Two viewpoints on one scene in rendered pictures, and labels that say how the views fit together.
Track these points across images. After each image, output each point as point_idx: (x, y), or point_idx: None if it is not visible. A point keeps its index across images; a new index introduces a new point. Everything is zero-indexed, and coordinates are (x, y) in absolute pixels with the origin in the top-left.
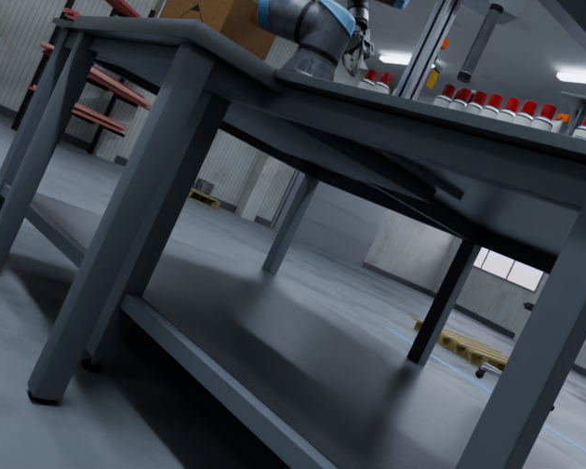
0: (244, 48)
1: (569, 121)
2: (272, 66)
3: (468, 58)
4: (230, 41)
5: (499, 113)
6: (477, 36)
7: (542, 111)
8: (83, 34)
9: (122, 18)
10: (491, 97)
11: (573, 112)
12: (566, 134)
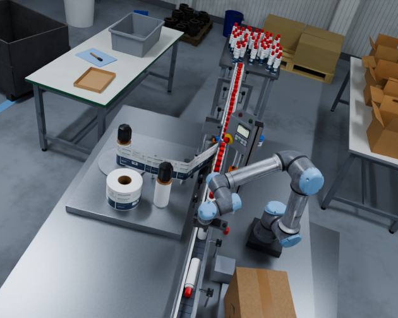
0: (321, 226)
1: (206, 137)
2: (310, 222)
3: (239, 162)
4: (326, 228)
5: (222, 161)
6: (241, 154)
7: (224, 147)
8: None
9: (337, 292)
10: (221, 160)
11: (206, 134)
12: (207, 142)
